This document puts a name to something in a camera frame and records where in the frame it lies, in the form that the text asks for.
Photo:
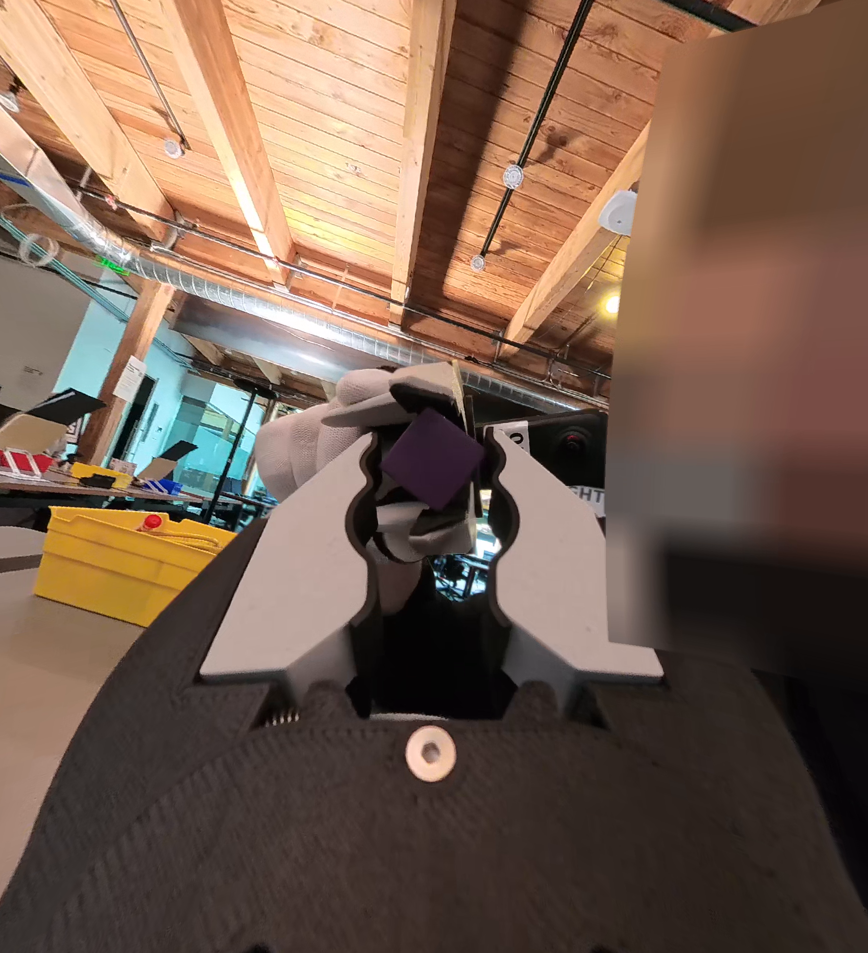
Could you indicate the long work table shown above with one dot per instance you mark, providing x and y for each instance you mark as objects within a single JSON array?
[{"x": 2, "y": 484}]

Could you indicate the black stand pole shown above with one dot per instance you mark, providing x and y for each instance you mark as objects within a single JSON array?
[{"x": 239, "y": 439}]

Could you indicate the white paper sign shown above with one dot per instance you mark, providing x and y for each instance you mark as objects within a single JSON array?
[{"x": 132, "y": 375}]

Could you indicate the grey ceiling conduit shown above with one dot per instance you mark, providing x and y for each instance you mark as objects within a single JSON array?
[{"x": 147, "y": 67}]

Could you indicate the person's right hand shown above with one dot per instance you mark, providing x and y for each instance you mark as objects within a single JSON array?
[{"x": 303, "y": 454}]

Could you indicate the large yellow plastic bin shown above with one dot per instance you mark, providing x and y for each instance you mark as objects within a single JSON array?
[{"x": 106, "y": 573}]

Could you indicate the white ceiling sensor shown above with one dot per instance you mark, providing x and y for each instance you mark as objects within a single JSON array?
[{"x": 618, "y": 212}]

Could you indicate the black ceiling pipe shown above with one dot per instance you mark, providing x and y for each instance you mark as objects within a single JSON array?
[{"x": 545, "y": 97}]

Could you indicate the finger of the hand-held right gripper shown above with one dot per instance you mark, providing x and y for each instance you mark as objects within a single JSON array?
[
  {"x": 437, "y": 391},
  {"x": 441, "y": 532}
]

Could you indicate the round spiral metal duct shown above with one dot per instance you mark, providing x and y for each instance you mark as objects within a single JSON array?
[{"x": 292, "y": 316}]

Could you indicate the purple cube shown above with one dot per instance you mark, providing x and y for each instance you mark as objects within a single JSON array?
[{"x": 434, "y": 461}]

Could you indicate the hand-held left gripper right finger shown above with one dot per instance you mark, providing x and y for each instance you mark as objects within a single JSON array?
[{"x": 560, "y": 588}]

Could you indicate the rectangular metal air duct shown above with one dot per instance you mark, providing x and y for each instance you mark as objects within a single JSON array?
[{"x": 9, "y": 149}]

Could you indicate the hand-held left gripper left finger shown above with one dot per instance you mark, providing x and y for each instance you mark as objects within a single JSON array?
[{"x": 292, "y": 581}]

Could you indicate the small blue bin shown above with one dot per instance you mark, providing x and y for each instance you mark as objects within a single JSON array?
[{"x": 162, "y": 486}]

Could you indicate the small yellow bin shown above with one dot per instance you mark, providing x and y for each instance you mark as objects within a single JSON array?
[{"x": 99, "y": 473}]

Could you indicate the green exit sign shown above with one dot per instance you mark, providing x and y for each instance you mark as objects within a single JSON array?
[{"x": 116, "y": 265}]

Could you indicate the tan flat board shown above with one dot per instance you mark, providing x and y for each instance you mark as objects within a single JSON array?
[{"x": 28, "y": 432}]

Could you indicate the black flat panel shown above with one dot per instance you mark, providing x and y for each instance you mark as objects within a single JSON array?
[{"x": 69, "y": 406}]

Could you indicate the wooden post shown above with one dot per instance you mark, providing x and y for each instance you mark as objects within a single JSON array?
[{"x": 132, "y": 335}]

